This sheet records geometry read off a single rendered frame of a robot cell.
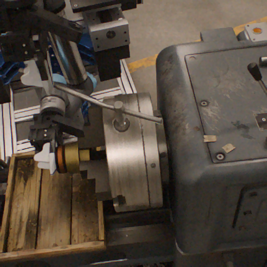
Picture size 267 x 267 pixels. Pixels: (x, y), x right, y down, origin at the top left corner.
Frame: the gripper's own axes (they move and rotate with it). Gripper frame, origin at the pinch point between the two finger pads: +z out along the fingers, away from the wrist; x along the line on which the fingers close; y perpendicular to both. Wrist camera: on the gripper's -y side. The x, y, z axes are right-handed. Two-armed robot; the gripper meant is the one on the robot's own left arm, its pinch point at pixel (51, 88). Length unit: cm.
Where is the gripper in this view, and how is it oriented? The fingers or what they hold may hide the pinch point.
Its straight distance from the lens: 87.5
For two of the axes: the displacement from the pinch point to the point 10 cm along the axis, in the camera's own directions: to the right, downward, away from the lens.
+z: 0.8, 8.3, 5.6
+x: 0.7, 5.5, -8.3
